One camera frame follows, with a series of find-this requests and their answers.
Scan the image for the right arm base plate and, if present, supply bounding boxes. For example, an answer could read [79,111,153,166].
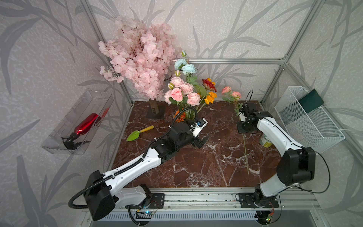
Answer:
[235,192,279,209]

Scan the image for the dark green card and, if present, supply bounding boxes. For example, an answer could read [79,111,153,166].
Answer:
[298,89,324,114]

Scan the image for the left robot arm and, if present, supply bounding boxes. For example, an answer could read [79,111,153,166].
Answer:
[83,118,208,221]

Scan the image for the red and orange flowers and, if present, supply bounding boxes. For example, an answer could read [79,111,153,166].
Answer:
[174,78,217,123]

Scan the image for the green yellow garden trowel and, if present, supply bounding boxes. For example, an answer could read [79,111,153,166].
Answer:
[126,125,154,141]

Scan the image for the pink ranunculus flower stem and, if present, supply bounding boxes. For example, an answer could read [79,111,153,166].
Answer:
[164,90,201,111]

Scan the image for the peach pink peony stem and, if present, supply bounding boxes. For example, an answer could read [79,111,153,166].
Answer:
[221,86,250,174]

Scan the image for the aluminium front rail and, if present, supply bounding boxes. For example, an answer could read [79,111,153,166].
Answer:
[150,187,321,211]

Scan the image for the left black corrugated cable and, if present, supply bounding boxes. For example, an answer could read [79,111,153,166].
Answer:
[67,106,199,210]

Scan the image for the light blue carnation stem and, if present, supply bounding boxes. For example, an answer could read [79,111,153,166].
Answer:
[174,50,198,86]

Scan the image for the pink cherry blossom tree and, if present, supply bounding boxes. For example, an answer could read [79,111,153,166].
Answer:
[98,16,177,115]

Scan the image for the green tape roll can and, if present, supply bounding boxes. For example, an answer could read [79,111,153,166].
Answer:
[259,133,273,148]

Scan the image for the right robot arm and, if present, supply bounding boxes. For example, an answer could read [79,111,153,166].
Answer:
[238,103,316,198]

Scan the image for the clear plastic wall bin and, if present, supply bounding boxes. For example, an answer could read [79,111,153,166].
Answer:
[41,89,114,155]

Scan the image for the white wire mesh basket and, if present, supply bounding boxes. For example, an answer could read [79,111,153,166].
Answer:
[275,86,346,152]

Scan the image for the pale pink carnation stem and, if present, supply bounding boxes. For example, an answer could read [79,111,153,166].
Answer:
[167,77,194,95]

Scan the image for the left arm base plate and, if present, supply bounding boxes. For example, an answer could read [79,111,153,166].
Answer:
[129,194,165,210]

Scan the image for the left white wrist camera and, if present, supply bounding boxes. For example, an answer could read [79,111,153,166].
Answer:
[190,118,208,138]

